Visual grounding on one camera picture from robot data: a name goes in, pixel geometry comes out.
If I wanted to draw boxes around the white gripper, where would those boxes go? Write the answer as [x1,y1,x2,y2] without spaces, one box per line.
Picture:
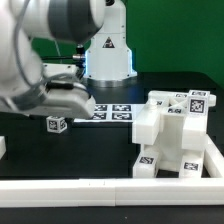
[27,63,96,119]

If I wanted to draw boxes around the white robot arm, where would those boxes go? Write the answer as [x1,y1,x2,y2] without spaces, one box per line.
[0,0,137,119]

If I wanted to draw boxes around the white long front beam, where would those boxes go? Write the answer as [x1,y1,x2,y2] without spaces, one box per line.
[181,116,207,151]

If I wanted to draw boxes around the white long back beam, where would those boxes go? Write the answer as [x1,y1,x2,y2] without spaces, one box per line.
[132,99,160,145]

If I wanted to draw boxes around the white L-shaped fence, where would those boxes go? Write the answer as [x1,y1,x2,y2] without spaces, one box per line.
[0,142,224,208]

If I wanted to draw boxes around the white tagged block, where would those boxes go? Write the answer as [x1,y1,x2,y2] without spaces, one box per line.
[46,116,67,133]

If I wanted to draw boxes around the white block at left edge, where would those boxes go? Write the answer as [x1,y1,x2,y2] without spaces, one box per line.
[0,136,6,160]

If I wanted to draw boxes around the white long beam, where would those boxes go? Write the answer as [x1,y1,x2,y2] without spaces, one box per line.
[132,99,160,145]
[181,116,207,151]

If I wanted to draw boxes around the white marker tag board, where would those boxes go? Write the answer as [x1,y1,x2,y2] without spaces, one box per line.
[74,104,143,123]

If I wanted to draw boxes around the white chair seat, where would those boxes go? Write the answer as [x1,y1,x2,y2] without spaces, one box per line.
[140,108,205,173]

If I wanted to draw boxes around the white small tagged cube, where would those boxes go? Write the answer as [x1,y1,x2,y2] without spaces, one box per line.
[187,90,210,116]

